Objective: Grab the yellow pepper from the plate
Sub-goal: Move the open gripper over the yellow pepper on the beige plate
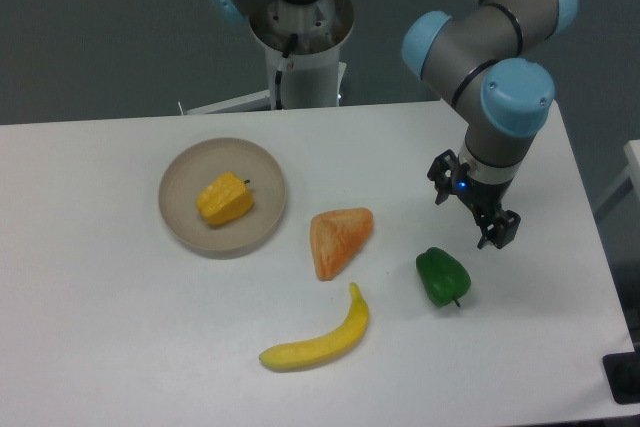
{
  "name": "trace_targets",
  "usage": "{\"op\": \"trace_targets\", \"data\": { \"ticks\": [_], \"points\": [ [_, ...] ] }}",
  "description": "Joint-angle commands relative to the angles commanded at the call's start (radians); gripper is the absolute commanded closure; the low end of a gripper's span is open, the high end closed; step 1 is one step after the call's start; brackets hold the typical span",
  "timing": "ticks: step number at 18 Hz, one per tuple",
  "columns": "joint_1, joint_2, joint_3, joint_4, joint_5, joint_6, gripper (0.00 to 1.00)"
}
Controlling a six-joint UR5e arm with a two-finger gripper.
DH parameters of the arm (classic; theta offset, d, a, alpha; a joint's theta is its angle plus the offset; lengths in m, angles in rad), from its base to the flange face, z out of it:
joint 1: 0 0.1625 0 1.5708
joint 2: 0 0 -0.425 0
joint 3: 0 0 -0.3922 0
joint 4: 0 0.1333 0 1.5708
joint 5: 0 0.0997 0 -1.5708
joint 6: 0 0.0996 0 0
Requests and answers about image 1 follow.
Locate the yellow banana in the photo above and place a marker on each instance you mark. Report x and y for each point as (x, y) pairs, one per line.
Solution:
(310, 353)

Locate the white furniture at right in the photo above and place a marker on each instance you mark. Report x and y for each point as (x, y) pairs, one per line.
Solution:
(624, 183)

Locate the yellow pepper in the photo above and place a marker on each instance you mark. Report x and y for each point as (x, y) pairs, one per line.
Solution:
(226, 199)

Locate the orange papaya slice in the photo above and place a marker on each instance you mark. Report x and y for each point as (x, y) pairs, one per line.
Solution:
(336, 237)

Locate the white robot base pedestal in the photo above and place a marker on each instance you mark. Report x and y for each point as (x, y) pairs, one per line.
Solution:
(302, 49)

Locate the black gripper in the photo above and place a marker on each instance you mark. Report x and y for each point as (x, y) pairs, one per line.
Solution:
(484, 199)

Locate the green pepper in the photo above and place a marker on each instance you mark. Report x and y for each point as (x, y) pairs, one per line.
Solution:
(444, 279)

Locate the beige round plate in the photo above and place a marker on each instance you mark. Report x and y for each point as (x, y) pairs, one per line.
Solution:
(197, 167)

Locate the black device at table edge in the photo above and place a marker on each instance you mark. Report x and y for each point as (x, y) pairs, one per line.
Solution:
(622, 373)

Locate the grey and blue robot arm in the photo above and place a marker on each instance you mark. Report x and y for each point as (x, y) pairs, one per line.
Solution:
(475, 65)

